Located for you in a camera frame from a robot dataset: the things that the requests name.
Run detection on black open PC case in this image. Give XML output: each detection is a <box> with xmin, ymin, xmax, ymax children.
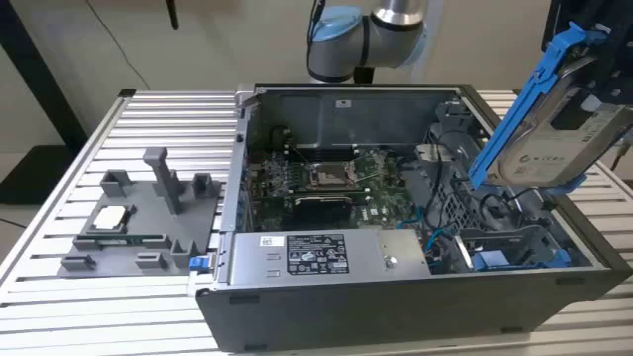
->
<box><xmin>187</xmin><ymin>82</ymin><xmax>633</xmax><ymax>353</ymax></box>

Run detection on black flat base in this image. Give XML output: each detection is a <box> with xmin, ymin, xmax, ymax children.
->
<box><xmin>0</xmin><ymin>145</ymin><xmax>76</xmax><ymax>205</ymax></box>

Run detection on green RAM stick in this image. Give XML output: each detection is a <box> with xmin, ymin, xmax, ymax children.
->
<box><xmin>96</xmin><ymin>234</ymin><xmax>164</xmax><ymax>247</ymax></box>

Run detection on long black case wire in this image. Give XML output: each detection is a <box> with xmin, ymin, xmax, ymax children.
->
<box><xmin>424</xmin><ymin>129</ymin><xmax>479</xmax><ymax>231</ymax></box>

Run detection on metal socket cover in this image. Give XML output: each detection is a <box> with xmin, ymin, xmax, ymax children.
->
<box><xmin>348</xmin><ymin>154</ymin><xmax>388</xmax><ymax>182</ymax></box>

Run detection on green motherboard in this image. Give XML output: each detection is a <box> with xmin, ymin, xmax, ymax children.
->
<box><xmin>247</xmin><ymin>148</ymin><xmax>421</xmax><ymax>233</ymax></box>

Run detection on black antenna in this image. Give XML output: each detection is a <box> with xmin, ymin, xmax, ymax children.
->
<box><xmin>164</xmin><ymin>0</ymin><xmax>180</xmax><ymax>30</ymax></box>

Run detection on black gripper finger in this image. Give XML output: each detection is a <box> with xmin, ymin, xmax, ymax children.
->
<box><xmin>549</xmin><ymin>33</ymin><xmax>633</xmax><ymax>131</ymax></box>
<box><xmin>541</xmin><ymin>0</ymin><xmax>575</xmax><ymax>53</ymax></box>

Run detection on thin black wall cable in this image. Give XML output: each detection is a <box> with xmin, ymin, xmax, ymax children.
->
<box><xmin>83</xmin><ymin>0</ymin><xmax>151</xmax><ymax>90</ymax></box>

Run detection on grey parts rack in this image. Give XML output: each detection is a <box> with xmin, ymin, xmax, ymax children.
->
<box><xmin>57</xmin><ymin>147</ymin><xmax>224</xmax><ymax>278</ymax></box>

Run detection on silver CPU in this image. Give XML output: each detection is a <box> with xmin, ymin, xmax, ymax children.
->
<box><xmin>92</xmin><ymin>205</ymin><xmax>133</xmax><ymax>231</ymax></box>

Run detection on hard disk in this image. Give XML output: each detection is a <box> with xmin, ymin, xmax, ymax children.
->
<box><xmin>467</xmin><ymin>21</ymin><xmax>633</xmax><ymax>197</ymax></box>
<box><xmin>472</xmin><ymin>248</ymin><xmax>573</xmax><ymax>271</ymax></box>

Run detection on black RAM slot bank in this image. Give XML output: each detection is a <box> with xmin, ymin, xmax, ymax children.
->
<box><xmin>284</xmin><ymin>144</ymin><xmax>360</xmax><ymax>159</ymax></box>

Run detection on black graphics card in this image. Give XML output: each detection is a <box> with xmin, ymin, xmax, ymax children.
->
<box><xmin>285</xmin><ymin>194</ymin><xmax>355</xmax><ymax>230</ymax></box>

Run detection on blue wire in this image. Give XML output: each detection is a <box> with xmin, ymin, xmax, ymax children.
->
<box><xmin>397</xmin><ymin>217</ymin><xmax>459</xmax><ymax>263</ymax></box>

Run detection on thin metal locking lever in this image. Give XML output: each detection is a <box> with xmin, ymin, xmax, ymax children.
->
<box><xmin>289</xmin><ymin>145</ymin><xmax>313</xmax><ymax>165</ymax></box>

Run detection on thin black looped cable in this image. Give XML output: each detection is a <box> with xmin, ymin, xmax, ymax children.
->
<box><xmin>309</xmin><ymin>0</ymin><xmax>328</xmax><ymax>42</ymax></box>

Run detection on CPU socket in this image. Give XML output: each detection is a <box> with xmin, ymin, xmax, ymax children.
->
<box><xmin>309</xmin><ymin>162</ymin><xmax>353</xmax><ymax>188</ymax></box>

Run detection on silver power supply unit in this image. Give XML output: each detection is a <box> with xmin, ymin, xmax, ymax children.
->
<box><xmin>229</xmin><ymin>228</ymin><xmax>429</xmax><ymax>286</ymax></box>

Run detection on grey perforated drive cage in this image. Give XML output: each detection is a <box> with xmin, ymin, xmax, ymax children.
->
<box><xmin>400</xmin><ymin>122</ymin><xmax>501</xmax><ymax>233</ymax></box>

